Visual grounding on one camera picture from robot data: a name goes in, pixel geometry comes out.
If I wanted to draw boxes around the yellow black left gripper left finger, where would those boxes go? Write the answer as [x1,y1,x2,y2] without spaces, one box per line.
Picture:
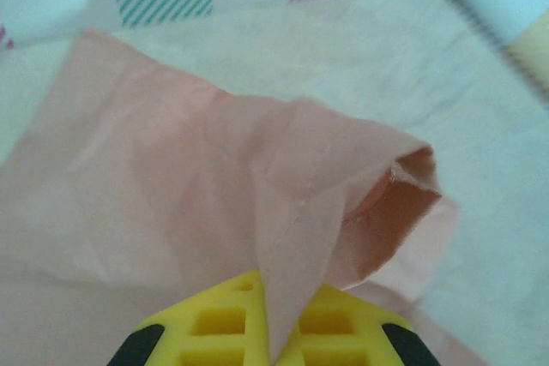
[106,268,275,366]

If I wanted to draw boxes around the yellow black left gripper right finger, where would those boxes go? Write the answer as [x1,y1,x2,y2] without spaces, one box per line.
[290,283,443,366]

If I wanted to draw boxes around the pink shorts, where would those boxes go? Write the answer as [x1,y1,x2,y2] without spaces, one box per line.
[0,27,486,366]

